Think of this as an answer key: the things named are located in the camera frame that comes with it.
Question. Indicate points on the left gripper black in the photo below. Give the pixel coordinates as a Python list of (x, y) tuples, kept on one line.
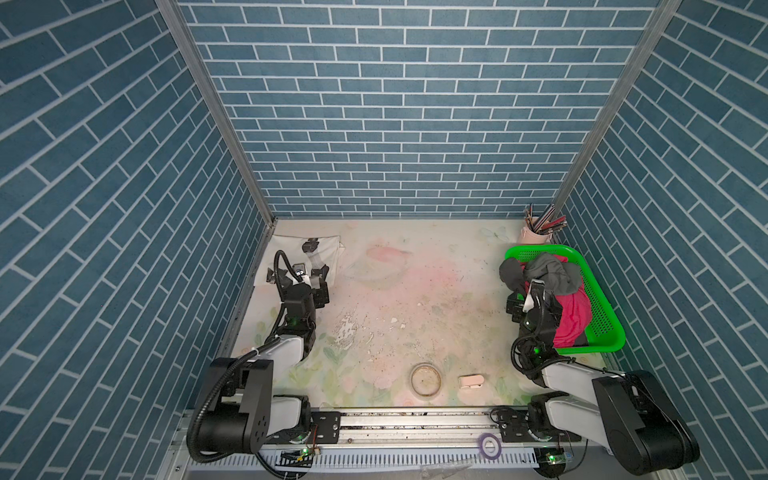
[(319, 294)]

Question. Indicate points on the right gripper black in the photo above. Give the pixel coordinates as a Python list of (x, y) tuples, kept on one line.
[(515, 306)]

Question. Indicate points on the white t shirt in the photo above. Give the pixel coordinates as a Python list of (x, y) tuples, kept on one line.
[(312, 252)]

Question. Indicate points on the green plastic basket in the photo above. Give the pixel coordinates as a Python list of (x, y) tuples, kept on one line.
[(604, 334)]

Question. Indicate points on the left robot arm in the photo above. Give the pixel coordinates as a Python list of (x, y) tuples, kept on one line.
[(237, 411)]

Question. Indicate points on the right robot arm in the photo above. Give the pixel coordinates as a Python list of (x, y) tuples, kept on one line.
[(565, 380)]

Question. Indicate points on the grey t shirt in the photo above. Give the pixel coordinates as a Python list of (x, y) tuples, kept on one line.
[(559, 277)]

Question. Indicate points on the magenta t shirt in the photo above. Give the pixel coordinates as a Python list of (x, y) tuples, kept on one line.
[(574, 315)]

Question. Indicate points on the pink pencil cup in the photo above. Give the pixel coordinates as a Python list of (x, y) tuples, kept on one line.
[(529, 237)]

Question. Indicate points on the coloured pencils bundle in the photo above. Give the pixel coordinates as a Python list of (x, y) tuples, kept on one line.
[(545, 223)]

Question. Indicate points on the pink eraser block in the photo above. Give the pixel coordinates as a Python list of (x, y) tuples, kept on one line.
[(473, 381)]

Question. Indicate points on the purple tape roll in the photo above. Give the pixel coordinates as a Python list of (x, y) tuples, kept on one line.
[(489, 446)]

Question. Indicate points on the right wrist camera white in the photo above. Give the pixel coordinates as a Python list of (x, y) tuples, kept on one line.
[(535, 296)]

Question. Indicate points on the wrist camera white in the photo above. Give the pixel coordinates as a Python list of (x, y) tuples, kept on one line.
[(301, 271), (535, 296)]

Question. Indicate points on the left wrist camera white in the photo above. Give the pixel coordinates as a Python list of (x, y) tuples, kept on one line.
[(301, 271)]

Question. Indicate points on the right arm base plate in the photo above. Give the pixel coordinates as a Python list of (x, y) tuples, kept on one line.
[(520, 425)]

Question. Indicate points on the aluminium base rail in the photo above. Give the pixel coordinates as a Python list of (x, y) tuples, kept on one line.
[(454, 426)]

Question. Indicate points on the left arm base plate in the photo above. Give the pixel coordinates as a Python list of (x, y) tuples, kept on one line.
[(314, 427)]

